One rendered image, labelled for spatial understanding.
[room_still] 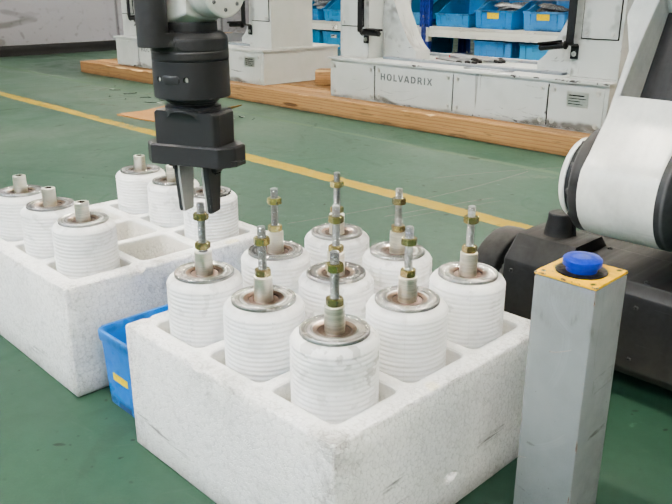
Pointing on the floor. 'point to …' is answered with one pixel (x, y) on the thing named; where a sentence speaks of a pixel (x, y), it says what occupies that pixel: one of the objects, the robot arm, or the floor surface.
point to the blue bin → (114, 356)
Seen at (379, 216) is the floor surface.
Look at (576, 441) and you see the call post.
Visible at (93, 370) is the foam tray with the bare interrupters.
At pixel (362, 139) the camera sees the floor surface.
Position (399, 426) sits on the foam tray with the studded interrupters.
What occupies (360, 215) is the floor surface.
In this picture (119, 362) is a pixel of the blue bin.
